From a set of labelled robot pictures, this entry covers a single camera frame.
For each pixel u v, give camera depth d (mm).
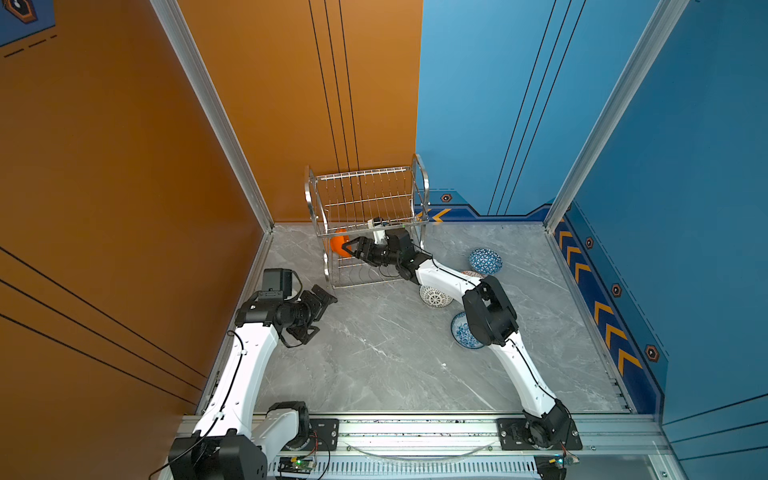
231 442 378
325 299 708
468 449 724
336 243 986
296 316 646
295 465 703
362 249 847
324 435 740
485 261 1062
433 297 982
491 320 620
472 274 994
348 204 888
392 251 807
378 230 867
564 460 696
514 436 724
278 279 610
